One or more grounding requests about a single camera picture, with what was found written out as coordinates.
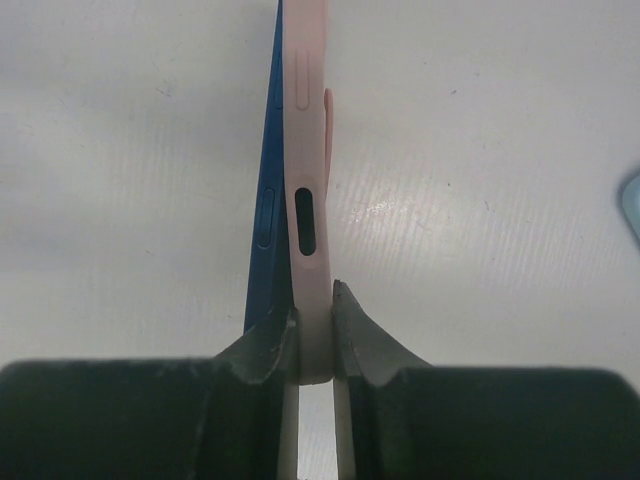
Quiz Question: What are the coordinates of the light blue phone case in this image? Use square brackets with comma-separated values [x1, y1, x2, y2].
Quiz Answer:
[617, 168, 639, 246]

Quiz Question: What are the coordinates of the blue phone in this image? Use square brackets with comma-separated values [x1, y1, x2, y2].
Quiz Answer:
[244, 6, 293, 331]

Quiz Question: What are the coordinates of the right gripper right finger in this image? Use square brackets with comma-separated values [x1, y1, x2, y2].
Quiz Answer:
[333, 281, 639, 479]

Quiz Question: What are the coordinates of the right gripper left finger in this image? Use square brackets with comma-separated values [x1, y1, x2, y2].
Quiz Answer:
[1, 315, 298, 479]

